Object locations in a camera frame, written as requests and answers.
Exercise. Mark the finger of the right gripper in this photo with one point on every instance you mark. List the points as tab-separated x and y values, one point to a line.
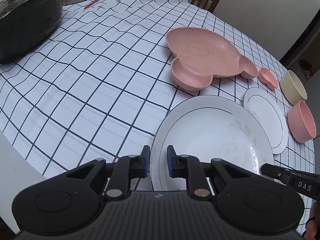
275	172

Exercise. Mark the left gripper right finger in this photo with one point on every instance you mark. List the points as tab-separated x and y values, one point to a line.
192	170

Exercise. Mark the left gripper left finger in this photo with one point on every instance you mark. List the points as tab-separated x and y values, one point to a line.
121	173

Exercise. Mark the large white plate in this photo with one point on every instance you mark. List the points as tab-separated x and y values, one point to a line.
208	127

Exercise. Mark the pink bowl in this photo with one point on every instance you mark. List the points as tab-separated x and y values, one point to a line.
301	122

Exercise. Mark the small white plate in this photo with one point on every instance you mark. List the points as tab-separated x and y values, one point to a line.
267	112

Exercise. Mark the person's right hand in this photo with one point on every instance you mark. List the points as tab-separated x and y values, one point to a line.
311	227

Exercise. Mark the cream bowl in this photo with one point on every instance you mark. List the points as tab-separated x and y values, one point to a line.
292	88

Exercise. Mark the small pink heart dish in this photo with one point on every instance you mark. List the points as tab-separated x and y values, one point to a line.
266	77

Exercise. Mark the pink bear-shaped divided plate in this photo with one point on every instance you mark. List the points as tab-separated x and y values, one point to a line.
201	55

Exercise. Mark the red pen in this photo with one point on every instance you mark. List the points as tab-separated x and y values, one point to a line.
90	4

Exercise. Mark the black pot with glass lid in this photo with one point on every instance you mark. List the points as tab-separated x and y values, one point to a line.
25	24

